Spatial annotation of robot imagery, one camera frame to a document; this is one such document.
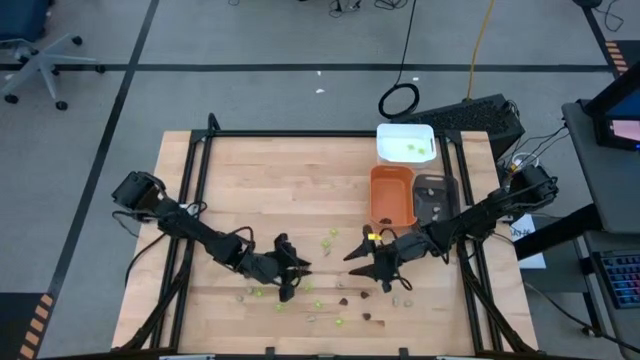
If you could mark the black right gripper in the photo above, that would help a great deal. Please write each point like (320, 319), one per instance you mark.
(395, 252)

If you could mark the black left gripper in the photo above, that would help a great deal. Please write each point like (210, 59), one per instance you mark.
(265, 267)

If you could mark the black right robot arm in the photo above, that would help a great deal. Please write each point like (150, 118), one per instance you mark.
(475, 220)

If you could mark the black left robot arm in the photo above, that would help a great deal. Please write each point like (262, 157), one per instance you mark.
(200, 235)

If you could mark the orange plastic bin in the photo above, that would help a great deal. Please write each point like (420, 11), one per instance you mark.
(392, 192)

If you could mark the black table edge clamp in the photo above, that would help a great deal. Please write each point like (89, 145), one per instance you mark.
(400, 352)
(270, 352)

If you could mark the dark grey plastic bin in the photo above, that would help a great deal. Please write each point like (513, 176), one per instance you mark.
(450, 190)

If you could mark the white plastic bin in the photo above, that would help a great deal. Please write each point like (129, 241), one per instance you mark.
(400, 135)

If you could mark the white paper sheet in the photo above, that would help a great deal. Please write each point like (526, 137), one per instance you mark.
(522, 230)

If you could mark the yellow power plug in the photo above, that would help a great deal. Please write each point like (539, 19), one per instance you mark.
(511, 170)

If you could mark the black computer tower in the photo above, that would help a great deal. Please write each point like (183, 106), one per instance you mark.
(465, 117)

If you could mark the black desk leg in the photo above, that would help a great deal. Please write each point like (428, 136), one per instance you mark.
(555, 234)

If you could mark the grey keyboard shelf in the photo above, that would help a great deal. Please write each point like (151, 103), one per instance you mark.
(600, 325)

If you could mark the grey desk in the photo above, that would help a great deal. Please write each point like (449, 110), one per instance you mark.
(605, 200)

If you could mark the backlit keyboard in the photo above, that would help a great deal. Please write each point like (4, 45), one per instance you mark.
(622, 277)

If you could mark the black monitor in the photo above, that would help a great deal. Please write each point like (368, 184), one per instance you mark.
(617, 107)

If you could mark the grey office chair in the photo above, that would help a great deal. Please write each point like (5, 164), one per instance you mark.
(42, 62)

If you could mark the blue upholstered seat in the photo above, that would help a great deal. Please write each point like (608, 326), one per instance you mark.
(20, 17)

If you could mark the silver aluminium rail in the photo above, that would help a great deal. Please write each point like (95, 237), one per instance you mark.
(457, 357)
(185, 357)

